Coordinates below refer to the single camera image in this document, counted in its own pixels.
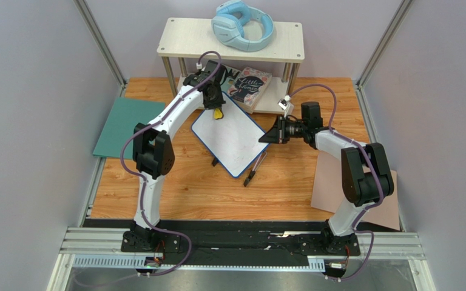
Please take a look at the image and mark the white two-tier shelf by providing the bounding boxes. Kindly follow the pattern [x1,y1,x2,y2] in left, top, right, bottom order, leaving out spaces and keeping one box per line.
[157,18,305,113]

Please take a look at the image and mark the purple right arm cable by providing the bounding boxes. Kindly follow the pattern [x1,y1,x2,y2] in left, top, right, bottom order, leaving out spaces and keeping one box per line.
[288,83,383,282]

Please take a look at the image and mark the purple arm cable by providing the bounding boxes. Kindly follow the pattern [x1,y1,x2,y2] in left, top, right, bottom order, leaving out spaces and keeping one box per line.
[288,83,383,282]
[73,50,223,288]

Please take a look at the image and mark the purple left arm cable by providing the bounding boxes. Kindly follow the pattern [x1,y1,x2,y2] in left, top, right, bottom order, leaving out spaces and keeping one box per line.
[73,50,223,288]

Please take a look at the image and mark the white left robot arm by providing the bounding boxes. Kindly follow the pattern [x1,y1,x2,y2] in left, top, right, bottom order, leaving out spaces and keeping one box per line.
[121,60,225,252]

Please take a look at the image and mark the blue framed whiteboard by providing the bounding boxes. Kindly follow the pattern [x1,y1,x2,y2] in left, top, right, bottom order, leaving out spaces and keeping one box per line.
[191,93,269,178]

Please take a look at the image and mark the pink mat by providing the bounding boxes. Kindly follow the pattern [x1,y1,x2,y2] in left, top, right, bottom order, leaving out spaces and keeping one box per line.
[311,152,400,230]

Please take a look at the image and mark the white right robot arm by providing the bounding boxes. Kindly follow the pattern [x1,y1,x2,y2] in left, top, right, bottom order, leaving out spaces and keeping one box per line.
[259,99,394,254]

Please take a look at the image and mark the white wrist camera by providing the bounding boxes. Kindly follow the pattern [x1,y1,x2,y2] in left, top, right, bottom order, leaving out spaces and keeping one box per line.
[277,95,294,117]
[196,62,204,72]

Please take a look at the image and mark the teal book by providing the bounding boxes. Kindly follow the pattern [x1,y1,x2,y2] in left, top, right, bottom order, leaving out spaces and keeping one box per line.
[215,64,241,96]

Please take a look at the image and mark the teal mat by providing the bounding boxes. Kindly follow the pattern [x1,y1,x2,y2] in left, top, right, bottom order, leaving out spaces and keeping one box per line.
[93,98,165,158]

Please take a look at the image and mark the yellow sponge eraser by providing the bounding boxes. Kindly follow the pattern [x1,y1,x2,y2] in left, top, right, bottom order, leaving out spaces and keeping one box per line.
[213,107,224,120]

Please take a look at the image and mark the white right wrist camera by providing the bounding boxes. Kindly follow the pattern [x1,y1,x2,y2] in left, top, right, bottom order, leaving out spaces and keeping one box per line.
[277,95,294,117]

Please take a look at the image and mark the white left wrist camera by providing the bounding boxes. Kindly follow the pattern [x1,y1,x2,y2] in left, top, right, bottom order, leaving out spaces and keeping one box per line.
[196,62,204,72]

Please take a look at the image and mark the light blue headphones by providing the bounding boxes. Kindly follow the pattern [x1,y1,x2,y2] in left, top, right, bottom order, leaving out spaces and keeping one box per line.
[211,1,275,52]

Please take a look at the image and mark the Little Women book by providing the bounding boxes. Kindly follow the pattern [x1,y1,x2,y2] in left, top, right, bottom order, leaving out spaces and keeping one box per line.
[226,67,272,113]

